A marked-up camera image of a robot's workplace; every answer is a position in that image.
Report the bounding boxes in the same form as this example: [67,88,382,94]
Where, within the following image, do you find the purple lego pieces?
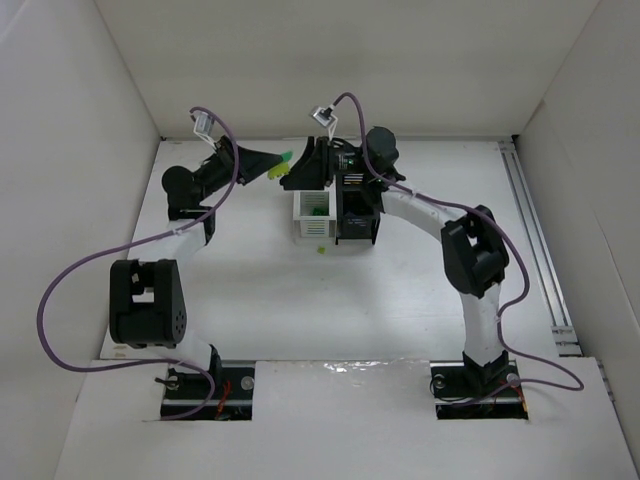
[343,216,368,228]

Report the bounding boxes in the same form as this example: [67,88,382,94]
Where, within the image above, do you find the black two-slot container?
[335,179,380,245]

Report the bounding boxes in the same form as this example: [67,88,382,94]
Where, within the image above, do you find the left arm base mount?
[155,361,256,422]

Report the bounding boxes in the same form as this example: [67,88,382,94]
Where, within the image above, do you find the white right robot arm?
[279,127,509,398]

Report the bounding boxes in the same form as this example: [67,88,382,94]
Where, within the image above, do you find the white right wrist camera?
[309,104,338,140]

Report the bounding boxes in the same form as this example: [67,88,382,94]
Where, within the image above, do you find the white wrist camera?
[192,111,215,145]
[309,104,338,140]

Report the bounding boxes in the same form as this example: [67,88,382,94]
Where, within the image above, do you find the aluminium rail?
[497,138,583,357]

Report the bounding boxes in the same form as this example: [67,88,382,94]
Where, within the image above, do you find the white two-slot container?
[292,189,337,242]

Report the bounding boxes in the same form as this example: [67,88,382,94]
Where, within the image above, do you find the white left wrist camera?
[192,111,215,145]

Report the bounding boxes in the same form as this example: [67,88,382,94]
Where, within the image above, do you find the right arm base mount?
[429,361,529,420]

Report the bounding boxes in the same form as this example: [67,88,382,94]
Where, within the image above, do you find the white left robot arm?
[109,136,291,378]

